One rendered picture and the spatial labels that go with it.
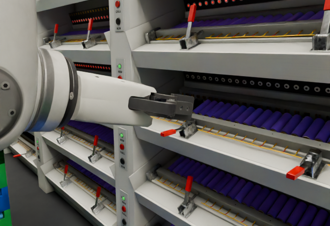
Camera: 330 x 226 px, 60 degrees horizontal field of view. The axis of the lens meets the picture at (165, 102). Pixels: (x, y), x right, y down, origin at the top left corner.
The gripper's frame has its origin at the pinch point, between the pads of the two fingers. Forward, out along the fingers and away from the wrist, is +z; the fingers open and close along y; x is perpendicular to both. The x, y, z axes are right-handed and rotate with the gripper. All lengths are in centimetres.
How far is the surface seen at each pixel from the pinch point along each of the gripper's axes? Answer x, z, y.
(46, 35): 17, 19, -100
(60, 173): -44, 31, -93
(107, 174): -28, 23, -44
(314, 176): -7.8, 20.0, 15.1
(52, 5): 26, 13, -80
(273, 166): -8.3, 19.8, 8.6
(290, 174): -7.1, 13.1, 14.2
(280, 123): -1.2, 27.3, 5.2
